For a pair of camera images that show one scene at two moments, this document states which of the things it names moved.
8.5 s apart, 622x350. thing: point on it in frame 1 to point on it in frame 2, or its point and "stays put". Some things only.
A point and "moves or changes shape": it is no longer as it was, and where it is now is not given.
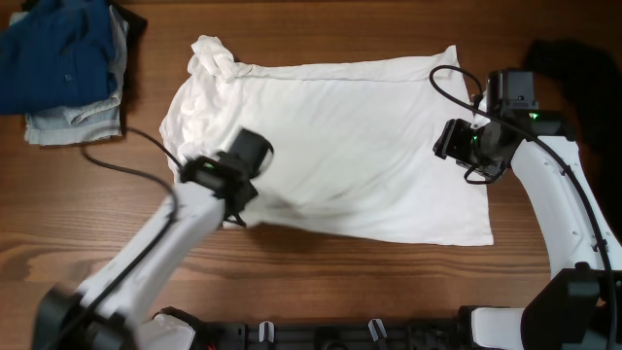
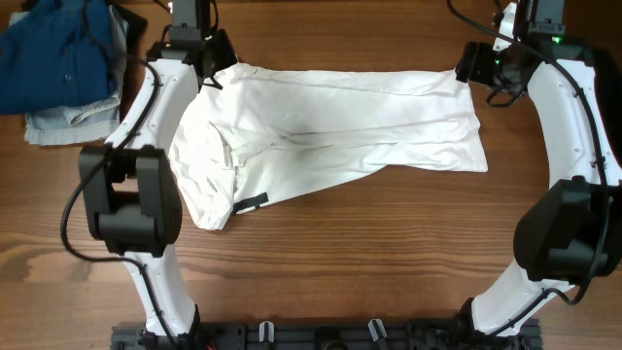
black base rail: x=466 y=332 stays put
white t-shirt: x=353 y=154 moves or changes shape
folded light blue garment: x=89 y=122 stays put
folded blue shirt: x=56 y=55 stays put
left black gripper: x=255 y=194 to x=225 y=56
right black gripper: x=449 y=144 to x=471 y=67
